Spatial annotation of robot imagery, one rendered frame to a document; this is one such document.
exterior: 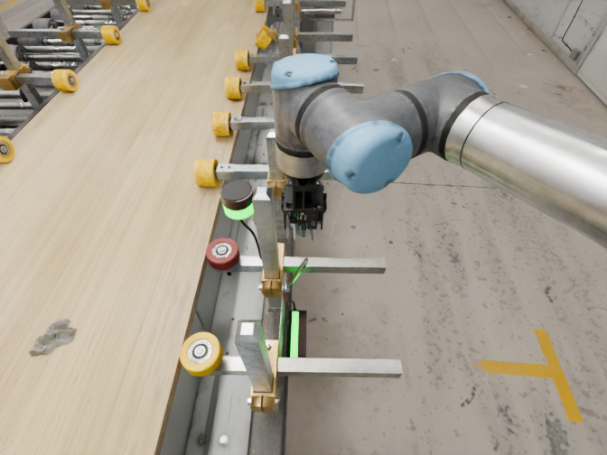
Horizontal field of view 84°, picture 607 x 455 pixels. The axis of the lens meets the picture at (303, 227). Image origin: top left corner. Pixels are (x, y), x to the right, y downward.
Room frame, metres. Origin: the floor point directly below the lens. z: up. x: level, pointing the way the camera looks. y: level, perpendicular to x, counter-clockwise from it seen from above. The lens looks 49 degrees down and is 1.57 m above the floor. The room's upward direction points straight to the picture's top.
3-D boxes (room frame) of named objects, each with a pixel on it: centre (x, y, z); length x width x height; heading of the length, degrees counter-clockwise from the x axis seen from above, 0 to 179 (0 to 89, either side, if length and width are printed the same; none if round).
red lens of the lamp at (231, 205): (0.45, 0.12, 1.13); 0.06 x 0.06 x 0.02
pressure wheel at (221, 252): (0.50, 0.20, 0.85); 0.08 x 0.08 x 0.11
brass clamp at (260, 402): (0.23, 0.08, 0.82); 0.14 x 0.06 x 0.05; 179
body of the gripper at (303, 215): (0.44, 0.00, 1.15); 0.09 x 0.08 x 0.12; 179
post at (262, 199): (0.45, 0.08, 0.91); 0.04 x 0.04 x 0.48; 89
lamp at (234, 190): (0.45, 0.12, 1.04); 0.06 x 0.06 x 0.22; 89
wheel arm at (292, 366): (0.24, 0.01, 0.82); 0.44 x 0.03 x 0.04; 89
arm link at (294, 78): (0.45, 0.00, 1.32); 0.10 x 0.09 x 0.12; 31
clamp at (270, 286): (0.48, 0.08, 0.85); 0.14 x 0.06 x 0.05; 179
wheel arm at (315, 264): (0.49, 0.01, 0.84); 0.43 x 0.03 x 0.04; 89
